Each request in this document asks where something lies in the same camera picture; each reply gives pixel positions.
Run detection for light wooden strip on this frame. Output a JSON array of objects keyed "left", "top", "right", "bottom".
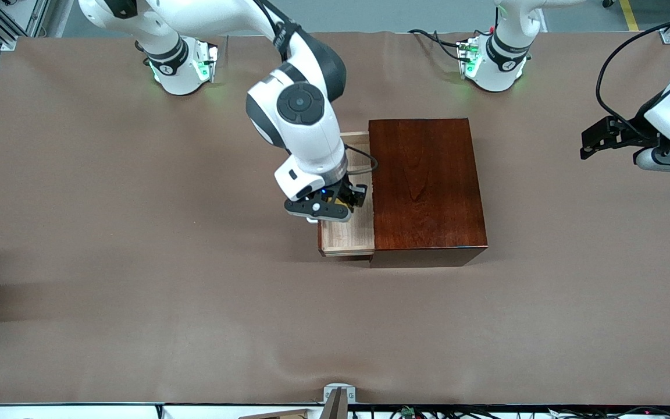
[{"left": 239, "top": 409, "right": 312, "bottom": 419}]

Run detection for black left base cables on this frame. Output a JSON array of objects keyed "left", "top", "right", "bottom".
[{"left": 408, "top": 28, "right": 465, "bottom": 62}]

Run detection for brown table mat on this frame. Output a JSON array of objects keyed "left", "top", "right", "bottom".
[{"left": 0, "top": 30, "right": 670, "bottom": 406}]

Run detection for dark camera stand post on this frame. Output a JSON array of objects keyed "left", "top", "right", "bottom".
[{"left": 319, "top": 389, "right": 348, "bottom": 419}]

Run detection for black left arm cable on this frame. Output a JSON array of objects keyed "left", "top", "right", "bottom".
[{"left": 596, "top": 13, "right": 670, "bottom": 126}]

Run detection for wooden drawer with white handle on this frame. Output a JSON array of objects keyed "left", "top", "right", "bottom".
[{"left": 306, "top": 131, "right": 375, "bottom": 258}]

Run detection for dark red wooden cabinet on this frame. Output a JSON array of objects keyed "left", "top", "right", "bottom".
[{"left": 368, "top": 118, "right": 489, "bottom": 268}]

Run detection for grey table clamp bracket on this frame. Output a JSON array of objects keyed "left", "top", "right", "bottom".
[{"left": 323, "top": 383, "right": 356, "bottom": 403}]

